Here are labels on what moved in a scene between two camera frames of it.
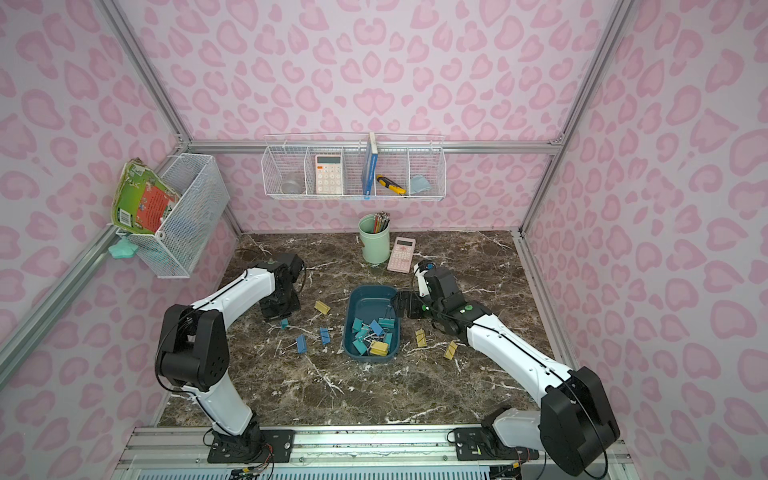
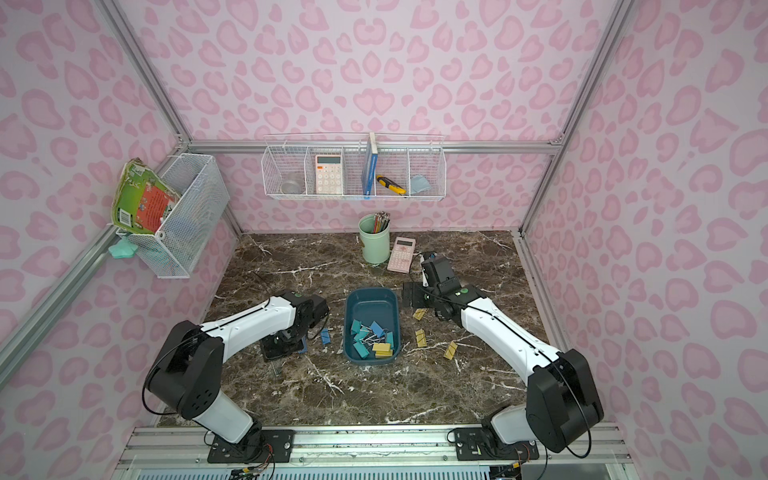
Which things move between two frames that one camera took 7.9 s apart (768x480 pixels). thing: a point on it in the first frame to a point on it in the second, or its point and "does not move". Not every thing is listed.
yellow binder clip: x=421 y=337 does not move
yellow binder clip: x=451 y=350 does not move
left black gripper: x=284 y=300 to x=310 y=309
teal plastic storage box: x=371 y=331 does not move
